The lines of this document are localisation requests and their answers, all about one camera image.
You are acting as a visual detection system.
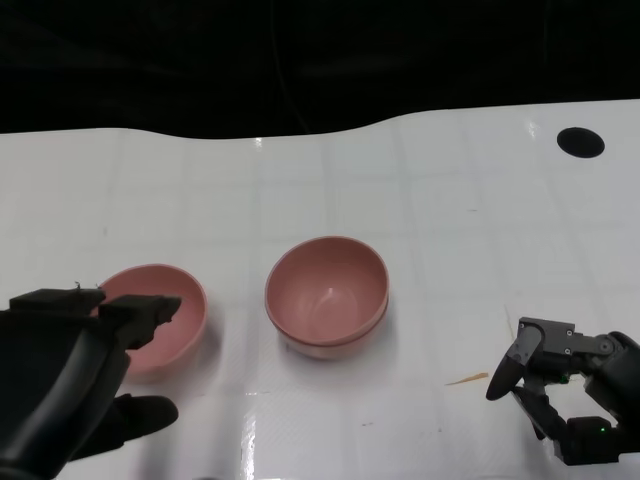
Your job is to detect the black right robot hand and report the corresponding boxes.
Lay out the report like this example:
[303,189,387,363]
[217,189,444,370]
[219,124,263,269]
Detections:
[485,315,640,467]

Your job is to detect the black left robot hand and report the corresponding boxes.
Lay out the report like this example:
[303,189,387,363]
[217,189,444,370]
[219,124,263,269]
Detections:
[0,287,184,480]

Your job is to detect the pink plastic bowl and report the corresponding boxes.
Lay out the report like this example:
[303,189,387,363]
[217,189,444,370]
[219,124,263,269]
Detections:
[271,298,390,362]
[97,264,209,385]
[264,236,391,347]

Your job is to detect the thin orange sliver scrap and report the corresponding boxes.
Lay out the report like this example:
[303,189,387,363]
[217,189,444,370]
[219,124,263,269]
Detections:
[444,370,490,388]

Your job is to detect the black round table grommet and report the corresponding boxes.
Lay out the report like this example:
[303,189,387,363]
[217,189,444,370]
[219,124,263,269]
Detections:
[556,126,607,159]

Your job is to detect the black backdrop cloth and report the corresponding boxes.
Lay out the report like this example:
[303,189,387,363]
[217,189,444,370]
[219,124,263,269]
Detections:
[0,0,640,140]

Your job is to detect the thin grey hanging cable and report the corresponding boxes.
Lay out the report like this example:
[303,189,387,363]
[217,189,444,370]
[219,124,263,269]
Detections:
[269,0,307,132]

